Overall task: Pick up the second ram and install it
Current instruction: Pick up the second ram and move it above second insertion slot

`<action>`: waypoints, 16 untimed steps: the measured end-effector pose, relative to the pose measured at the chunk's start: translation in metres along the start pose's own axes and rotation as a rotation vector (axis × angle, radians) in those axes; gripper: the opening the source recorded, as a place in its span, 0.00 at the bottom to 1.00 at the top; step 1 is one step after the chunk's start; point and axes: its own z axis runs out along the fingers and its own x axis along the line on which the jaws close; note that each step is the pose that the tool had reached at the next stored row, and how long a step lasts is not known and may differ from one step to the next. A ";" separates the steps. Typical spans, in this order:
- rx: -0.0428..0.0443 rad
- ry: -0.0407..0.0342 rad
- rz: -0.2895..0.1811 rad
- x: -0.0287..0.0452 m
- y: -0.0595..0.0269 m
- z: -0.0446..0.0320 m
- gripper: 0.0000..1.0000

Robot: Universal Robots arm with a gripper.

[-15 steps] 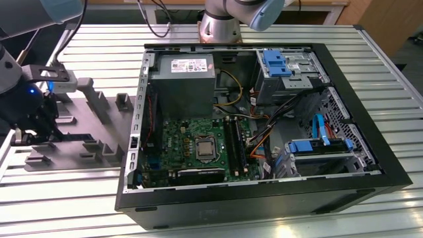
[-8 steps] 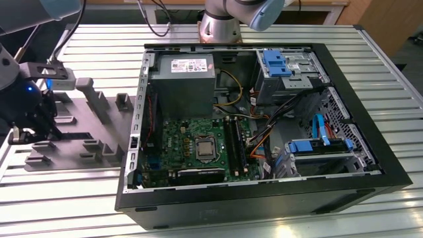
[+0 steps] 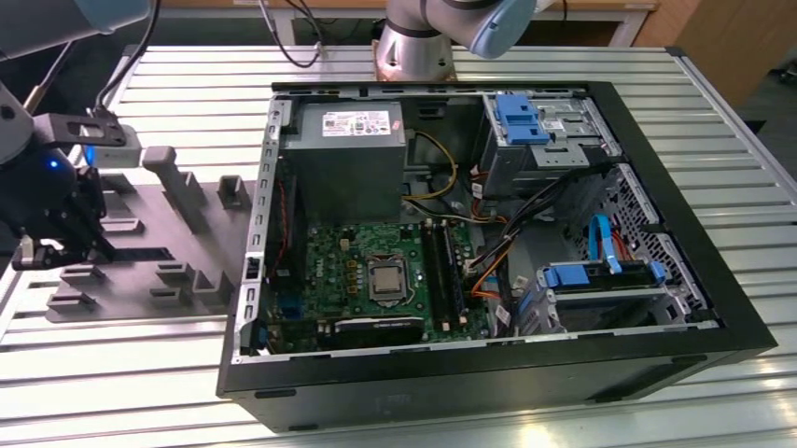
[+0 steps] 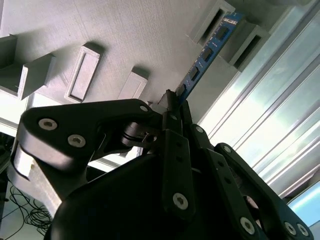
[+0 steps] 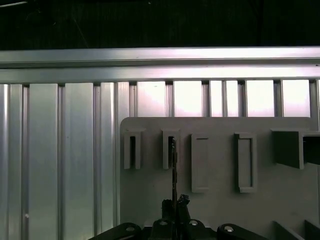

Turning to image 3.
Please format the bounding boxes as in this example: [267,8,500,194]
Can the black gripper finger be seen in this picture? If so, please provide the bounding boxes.
[60,165,119,265]
[10,232,68,273]

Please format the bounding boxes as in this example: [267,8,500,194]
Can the black RAM slot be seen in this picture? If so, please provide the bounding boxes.
[421,220,449,330]

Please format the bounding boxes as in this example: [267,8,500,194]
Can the grey parts rack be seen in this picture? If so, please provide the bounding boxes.
[44,145,261,324]

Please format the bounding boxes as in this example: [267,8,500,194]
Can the blue board connector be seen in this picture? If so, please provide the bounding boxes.
[278,292,306,324]

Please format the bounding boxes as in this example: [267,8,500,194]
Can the green motherboard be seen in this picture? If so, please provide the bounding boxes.
[261,218,500,356]

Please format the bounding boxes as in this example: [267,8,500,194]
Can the grey power supply unit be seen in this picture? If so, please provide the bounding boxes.
[277,100,410,225]

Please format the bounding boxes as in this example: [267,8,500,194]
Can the metal socket cover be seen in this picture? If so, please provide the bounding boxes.
[363,253,414,305]

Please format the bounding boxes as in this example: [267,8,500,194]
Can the silver CPU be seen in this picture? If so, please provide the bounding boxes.
[371,267,407,293]

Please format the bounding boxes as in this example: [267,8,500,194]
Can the black graphics card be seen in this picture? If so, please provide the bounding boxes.
[318,315,426,350]

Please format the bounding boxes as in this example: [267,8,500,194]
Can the blue drive carrier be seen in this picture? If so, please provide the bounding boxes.
[496,91,557,147]

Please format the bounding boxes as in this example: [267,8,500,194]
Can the black PC case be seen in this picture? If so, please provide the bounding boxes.
[214,79,780,433]

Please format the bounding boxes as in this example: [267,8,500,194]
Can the metal drive cage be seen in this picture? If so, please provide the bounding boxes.
[478,91,624,200]

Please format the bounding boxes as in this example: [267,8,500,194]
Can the hard disk in blue carrier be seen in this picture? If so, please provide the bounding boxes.
[538,259,673,304]

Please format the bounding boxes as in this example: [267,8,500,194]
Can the metal disk bay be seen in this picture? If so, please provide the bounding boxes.
[516,279,699,337]

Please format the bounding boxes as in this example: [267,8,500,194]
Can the wooden cabinet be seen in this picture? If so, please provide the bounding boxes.
[634,0,797,108]

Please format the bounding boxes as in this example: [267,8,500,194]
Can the black camera cable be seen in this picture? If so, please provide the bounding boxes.
[92,0,165,120]

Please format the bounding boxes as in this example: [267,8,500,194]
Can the hanging cable plug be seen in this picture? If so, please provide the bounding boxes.
[273,0,333,67]

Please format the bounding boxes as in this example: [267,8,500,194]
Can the yellow black wire bundle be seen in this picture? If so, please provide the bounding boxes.
[401,131,460,202]

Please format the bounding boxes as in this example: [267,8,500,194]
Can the white black wire bundle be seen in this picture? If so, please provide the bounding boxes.
[429,208,500,226]

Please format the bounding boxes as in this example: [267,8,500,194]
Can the blue flat data cable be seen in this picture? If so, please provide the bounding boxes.
[588,213,625,275]

